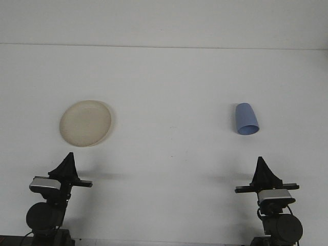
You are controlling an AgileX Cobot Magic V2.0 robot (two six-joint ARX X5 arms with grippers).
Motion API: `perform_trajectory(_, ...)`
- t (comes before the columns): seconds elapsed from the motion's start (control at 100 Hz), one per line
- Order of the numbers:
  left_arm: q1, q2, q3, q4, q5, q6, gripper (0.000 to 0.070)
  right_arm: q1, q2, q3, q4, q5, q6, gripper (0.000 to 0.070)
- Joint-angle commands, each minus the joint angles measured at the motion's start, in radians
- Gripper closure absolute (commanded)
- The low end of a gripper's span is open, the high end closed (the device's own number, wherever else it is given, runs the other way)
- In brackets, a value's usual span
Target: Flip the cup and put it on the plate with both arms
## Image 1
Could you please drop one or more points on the dark robot mounting platform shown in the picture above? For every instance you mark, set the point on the dark robot mounting platform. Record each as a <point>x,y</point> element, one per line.
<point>10,241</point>

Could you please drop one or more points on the pale blue cup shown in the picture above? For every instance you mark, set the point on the pale blue cup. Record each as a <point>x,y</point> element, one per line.
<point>244,115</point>

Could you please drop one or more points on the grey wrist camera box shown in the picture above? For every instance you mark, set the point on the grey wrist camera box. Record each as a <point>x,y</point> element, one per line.
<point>275,195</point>
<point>44,184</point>

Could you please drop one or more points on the pale round plate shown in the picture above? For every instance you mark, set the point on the pale round plate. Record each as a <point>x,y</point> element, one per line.
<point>85,123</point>

